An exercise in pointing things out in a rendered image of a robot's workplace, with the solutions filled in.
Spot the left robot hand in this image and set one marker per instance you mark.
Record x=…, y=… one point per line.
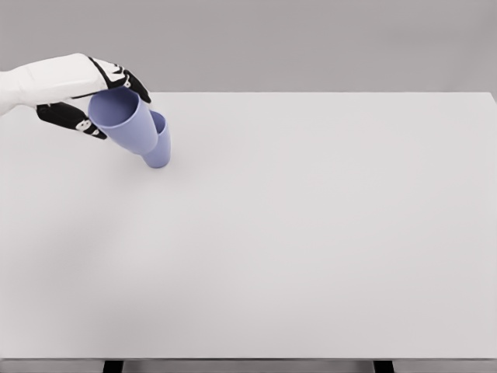
x=70, y=77

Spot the blue plastic cup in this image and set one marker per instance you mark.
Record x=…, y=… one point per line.
x=130, y=130
x=160, y=149

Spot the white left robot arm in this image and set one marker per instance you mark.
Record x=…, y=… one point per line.
x=11, y=89

